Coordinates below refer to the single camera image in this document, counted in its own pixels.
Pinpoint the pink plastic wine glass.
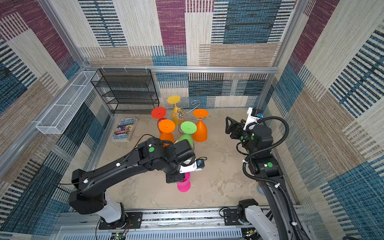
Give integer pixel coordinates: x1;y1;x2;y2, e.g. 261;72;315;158
177;173;191;193

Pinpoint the orange wine glass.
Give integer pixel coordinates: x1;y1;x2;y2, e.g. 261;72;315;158
158;120;176;143
193;109;209;143

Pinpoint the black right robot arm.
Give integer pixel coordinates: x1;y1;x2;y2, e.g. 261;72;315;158
225;116;310;240

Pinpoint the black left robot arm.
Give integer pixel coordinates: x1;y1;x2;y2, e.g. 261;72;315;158
69;136;196;225

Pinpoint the green plastic wine glass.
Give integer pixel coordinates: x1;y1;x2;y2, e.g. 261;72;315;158
175;121;197;149

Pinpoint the chrome wine glass rack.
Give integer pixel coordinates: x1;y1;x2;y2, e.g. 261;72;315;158
165;100;201;123

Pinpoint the orange wine glass front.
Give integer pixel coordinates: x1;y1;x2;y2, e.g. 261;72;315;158
158;120;176;143

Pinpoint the yellow plastic wine glass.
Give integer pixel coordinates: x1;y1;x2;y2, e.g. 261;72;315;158
167;95;181;126

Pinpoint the red plastic wine glass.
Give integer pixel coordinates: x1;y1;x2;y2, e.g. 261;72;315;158
151;107;167;133

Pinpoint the black mesh shelf rack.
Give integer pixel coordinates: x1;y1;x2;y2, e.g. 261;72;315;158
91;69;160;114

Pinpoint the blue grey sponge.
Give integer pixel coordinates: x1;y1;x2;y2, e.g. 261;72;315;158
257;184;265;195

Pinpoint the treehouse paperback book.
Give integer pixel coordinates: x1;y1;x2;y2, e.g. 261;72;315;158
112;118;137;142

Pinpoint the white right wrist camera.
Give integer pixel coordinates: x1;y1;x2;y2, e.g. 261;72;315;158
243;107;264;131

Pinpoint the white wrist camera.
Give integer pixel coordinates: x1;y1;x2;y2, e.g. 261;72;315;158
179;158;206;174
243;107;264;131

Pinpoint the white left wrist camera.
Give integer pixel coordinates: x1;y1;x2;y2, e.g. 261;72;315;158
179;158;206;174

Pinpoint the aluminium mounting rail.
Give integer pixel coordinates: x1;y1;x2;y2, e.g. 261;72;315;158
50;206;316;240

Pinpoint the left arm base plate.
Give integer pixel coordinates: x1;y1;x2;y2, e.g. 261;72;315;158
98;212;143;230

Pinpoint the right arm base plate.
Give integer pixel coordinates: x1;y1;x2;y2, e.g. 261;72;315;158
220;208;250;226

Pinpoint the white wire mesh basket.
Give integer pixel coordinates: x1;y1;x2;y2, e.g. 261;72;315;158
36;71;96;135

